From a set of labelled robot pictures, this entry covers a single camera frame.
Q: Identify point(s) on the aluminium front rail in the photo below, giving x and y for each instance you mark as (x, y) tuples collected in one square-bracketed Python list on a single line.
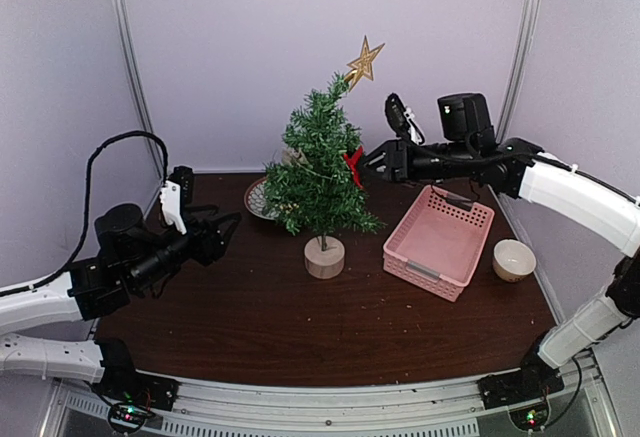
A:
[(452, 407)]

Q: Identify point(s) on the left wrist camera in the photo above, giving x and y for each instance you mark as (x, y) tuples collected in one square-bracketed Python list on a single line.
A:
[(175, 194)]

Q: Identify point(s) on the pink perforated plastic basket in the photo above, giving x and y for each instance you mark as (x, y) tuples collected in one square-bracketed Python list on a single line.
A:
[(438, 243)]

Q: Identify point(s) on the white ceramic bowl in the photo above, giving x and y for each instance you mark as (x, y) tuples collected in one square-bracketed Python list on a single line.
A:
[(513, 261)]

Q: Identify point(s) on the red ribbon ornament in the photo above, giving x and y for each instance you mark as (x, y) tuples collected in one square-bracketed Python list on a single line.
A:
[(352, 161)]

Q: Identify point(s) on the small green christmas tree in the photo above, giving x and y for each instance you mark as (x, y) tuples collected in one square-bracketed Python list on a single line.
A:
[(328, 199)]

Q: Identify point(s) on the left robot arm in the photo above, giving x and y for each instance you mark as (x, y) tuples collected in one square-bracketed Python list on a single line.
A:
[(132, 262)]

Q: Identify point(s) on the floral patterned ceramic plate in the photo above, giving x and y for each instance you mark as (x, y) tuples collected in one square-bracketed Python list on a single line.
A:
[(255, 201)]

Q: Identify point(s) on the gold star ornament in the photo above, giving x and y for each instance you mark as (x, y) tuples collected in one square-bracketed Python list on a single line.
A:
[(362, 66)]

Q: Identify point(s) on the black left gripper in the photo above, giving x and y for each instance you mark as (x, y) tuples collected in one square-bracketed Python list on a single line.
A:
[(212, 247)]

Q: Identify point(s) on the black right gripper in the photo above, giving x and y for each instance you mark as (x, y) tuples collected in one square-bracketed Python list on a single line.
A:
[(396, 154)]

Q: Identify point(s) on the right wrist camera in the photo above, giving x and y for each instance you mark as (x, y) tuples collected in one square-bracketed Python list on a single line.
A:
[(402, 120)]

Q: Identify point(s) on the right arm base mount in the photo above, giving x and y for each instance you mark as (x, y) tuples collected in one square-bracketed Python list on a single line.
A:
[(525, 391)]

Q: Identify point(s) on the burlap bow ornament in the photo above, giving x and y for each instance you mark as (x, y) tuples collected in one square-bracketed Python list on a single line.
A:
[(291, 156)]

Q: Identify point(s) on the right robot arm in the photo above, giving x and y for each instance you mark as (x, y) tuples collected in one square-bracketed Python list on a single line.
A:
[(522, 170)]

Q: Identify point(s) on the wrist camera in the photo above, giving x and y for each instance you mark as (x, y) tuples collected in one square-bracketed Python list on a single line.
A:
[(175, 194), (402, 120)]

